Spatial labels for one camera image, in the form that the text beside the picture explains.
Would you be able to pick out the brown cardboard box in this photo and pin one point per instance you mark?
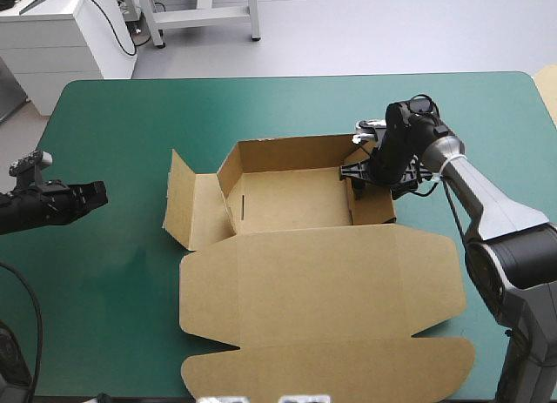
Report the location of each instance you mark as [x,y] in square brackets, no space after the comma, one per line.
[313,298]

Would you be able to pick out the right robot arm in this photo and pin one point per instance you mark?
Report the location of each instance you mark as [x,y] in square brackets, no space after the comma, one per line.
[500,229]

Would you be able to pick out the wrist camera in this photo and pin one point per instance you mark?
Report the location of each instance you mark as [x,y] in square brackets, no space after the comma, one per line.
[30,161]
[369,131]

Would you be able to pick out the pale cardboard sheet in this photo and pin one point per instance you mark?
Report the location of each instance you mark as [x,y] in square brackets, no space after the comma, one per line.
[547,94]

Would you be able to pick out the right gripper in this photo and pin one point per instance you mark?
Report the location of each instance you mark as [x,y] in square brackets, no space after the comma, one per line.
[389,168]

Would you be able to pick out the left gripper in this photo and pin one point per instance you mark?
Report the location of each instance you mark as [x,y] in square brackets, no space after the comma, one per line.
[48,200]

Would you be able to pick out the white metal table frame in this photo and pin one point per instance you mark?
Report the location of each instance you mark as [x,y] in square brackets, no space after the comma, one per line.
[204,15]

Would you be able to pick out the white drawer cabinet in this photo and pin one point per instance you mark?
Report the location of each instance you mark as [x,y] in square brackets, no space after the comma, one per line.
[56,59]

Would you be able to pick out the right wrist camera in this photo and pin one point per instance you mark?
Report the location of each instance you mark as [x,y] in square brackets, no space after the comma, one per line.
[369,131]

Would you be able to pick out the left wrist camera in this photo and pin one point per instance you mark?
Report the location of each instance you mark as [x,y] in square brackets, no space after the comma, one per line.
[30,161]

